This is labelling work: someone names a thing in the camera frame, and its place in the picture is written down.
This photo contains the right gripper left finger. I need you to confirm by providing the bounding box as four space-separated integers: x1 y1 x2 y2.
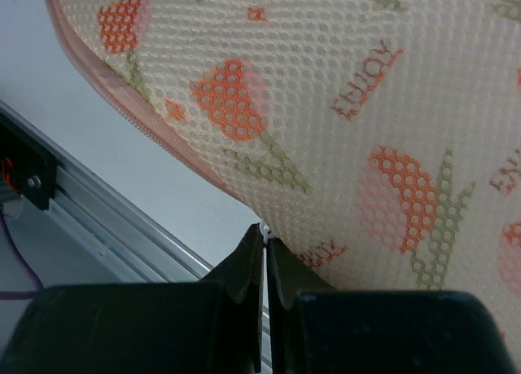
1 224 263 373

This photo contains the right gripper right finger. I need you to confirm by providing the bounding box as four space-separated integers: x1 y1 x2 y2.
266 239 515 373

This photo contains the floral mesh laundry bag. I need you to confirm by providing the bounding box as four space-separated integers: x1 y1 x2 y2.
46 0 520 347

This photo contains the aluminium mounting rail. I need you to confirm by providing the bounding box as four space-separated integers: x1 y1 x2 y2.
1 105 271 373

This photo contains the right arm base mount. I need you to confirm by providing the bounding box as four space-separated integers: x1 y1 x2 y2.
1 113 57 210

